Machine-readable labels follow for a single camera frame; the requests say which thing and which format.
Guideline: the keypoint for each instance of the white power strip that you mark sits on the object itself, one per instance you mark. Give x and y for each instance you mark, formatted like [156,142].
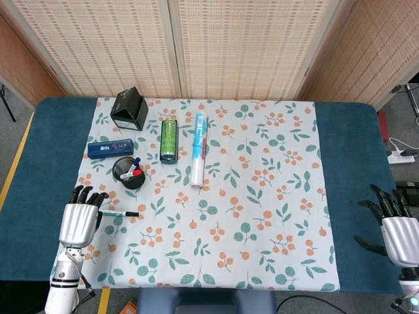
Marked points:
[401,159]

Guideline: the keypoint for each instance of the dark blue table cover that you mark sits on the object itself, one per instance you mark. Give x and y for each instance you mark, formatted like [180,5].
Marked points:
[32,163]

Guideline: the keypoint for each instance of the orange floor object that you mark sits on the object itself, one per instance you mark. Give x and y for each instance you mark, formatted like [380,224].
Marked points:
[131,308]

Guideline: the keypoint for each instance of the black mesh pen holder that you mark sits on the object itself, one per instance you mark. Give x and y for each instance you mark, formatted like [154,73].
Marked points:
[133,184]

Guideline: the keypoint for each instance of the black cardboard box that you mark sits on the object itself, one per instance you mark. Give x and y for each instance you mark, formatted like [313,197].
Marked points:
[127,103]

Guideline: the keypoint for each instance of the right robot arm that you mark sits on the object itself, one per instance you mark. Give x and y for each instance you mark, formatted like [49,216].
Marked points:
[410,288]

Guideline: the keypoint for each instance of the white blue wrap roll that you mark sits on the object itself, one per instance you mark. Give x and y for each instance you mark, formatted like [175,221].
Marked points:
[199,153]

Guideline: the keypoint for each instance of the metal stand leg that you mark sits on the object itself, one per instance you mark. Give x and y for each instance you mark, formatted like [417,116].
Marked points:
[411,98]

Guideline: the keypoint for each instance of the black floor device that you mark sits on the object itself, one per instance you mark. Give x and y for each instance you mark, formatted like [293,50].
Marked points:
[407,189]

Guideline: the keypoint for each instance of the blue cap marker pen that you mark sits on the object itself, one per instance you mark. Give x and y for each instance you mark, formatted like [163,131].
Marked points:
[137,161]

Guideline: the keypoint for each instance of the blue pencil case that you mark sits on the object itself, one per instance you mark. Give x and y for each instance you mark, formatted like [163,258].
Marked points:
[109,148]

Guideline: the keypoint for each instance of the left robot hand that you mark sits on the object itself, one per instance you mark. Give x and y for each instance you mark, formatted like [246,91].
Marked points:
[78,222]

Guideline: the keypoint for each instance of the woven folding screen panel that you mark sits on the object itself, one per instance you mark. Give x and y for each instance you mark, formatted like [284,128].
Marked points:
[370,59]
[23,65]
[98,42]
[245,42]

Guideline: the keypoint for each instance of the floral print tablecloth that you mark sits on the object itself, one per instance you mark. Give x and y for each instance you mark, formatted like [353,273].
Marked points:
[229,196]

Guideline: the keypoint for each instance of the black cap marker pen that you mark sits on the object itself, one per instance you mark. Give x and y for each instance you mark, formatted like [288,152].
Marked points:
[119,213]

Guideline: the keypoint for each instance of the green drink can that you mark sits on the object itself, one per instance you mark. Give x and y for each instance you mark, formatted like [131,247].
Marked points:
[168,160]
[169,137]

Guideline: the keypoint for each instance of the red capped white marker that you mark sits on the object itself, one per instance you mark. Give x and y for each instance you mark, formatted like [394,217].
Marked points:
[131,175]

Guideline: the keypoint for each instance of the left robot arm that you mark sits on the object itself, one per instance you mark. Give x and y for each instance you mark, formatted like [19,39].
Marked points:
[63,281]

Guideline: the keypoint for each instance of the red floor object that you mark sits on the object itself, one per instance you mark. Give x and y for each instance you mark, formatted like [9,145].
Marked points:
[383,126]

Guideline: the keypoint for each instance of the grey blue chair seat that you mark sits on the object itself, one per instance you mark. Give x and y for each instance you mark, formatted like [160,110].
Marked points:
[206,302]

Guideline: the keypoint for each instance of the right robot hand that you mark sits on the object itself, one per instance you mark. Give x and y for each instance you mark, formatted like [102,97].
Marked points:
[401,235]

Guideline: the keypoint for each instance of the black tripod leg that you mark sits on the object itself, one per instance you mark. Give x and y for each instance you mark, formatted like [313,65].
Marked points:
[7,104]

